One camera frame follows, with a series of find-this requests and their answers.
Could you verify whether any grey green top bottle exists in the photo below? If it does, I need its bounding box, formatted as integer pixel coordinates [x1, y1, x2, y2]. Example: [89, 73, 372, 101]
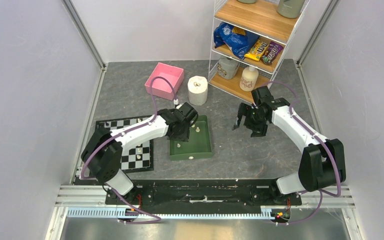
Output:
[277, 0, 305, 19]

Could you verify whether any green plastic tray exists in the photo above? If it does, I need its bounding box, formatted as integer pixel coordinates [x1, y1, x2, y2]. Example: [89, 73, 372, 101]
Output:
[169, 115, 213, 161]

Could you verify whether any pink plastic box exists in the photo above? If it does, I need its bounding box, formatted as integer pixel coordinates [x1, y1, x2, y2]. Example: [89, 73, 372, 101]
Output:
[144, 62, 185, 100]

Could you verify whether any grey jug on shelf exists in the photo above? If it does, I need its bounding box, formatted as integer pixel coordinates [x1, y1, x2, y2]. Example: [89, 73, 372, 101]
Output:
[217, 57, 239, 80]

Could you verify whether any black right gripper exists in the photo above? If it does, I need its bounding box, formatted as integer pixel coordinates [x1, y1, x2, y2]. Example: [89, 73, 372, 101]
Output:
[232, 102, 269, 138]

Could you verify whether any blue plastic bag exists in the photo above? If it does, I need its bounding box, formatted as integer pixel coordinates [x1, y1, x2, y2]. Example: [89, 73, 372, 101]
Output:
[213, 22, 260, 60]

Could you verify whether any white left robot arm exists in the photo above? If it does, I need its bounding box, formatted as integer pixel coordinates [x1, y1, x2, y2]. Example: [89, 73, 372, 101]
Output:
[80, 102, 199, 205]

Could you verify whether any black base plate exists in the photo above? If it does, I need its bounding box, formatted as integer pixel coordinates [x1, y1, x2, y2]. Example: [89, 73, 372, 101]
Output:
[105, 178, 303, 216]

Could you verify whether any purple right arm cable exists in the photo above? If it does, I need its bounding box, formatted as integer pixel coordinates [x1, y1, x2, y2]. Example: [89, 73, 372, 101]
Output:
[263, 80, 343, 227]

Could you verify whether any cream soap bottle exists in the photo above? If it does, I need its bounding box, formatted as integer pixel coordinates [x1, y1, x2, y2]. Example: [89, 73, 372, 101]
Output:
[239, 66, 259, 92]

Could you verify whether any yellow candy bag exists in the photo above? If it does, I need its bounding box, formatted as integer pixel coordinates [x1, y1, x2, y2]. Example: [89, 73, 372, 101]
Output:
[244, 37, 270, 61]

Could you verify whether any white toilet paper roll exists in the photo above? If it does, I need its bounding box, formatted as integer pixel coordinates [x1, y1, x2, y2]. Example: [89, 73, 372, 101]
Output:
[187, 75, 208, 106]

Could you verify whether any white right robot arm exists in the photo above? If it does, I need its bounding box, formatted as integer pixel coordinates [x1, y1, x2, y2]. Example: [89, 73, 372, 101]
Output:
[233, 86, 346, 205]

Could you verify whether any brown candy bag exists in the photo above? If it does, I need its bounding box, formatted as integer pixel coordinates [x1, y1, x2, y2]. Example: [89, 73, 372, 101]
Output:
[261, 41, 284, 65]

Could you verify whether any white cable duct rail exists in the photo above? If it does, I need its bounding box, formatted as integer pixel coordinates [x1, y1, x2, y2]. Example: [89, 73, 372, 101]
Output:
[66, 206, 275, 220]

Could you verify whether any black white chessboard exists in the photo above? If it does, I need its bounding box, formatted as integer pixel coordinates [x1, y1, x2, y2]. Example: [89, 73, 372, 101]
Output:
[95, 115, 154, 174]

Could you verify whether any white wire wooden shelf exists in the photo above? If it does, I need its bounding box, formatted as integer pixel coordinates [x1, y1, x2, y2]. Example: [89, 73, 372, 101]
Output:
[208, 0, 309, 103]

